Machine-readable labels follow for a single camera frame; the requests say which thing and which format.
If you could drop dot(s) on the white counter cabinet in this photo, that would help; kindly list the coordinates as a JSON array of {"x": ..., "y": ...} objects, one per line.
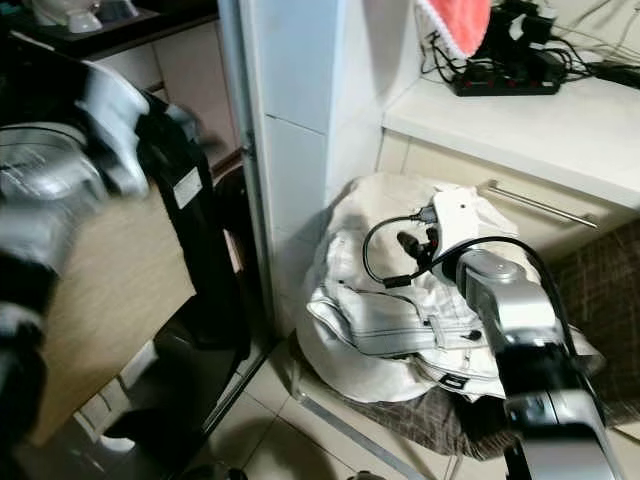
[{"x": 510, "y": 130}]

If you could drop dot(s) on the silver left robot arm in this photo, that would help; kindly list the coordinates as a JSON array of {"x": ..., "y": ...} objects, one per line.
[{"x": 50, "y": 170}]

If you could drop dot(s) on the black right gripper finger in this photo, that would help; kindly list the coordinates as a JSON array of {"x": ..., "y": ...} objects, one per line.
[
  {"x": 410, "y": 279},
  {"x": 412, "y": 246}
]

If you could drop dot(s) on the pink red towel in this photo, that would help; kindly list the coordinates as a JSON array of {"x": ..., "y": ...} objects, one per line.
[{"x": 455, "y": 22}]

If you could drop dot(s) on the black power brick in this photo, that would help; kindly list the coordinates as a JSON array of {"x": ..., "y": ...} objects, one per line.
[{"x": 615, "y": 74}]

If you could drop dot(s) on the black power strip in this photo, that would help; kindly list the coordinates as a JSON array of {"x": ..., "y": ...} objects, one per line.
[{"x": 510, "y": 84}]

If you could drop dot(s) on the white small appliance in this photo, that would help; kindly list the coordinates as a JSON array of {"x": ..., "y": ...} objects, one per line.
[{"x": 75, "y": 10}]

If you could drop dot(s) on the black plug adapter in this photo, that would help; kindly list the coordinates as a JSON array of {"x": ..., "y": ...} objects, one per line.
[{"x": 520, "y": 30}]

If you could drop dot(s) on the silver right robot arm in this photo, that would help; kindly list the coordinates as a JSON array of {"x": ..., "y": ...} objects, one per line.
[{"x": 525, "y": 320}]

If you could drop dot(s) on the white jacket with grey seams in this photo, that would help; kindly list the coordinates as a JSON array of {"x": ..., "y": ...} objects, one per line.
[{"x": 390, "y": 325}]

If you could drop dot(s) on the cream white garment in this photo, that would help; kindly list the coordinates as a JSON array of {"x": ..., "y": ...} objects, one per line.
[{"x": 370, "y": 205}]

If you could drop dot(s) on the dark brown shelf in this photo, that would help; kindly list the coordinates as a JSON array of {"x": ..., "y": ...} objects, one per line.
[{"x": 170, "y": 18}]

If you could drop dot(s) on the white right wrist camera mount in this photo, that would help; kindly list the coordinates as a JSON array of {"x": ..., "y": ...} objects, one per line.
[{"x": 465, "y": 220}]

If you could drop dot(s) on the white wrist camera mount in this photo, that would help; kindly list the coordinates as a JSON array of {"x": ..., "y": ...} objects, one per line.
[
  {"x": 465, "y": 220},
  {"x": 118, "y": 115}
]

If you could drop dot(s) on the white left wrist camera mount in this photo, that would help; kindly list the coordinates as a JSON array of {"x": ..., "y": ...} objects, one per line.
[{"x": 118, "y": 115}]

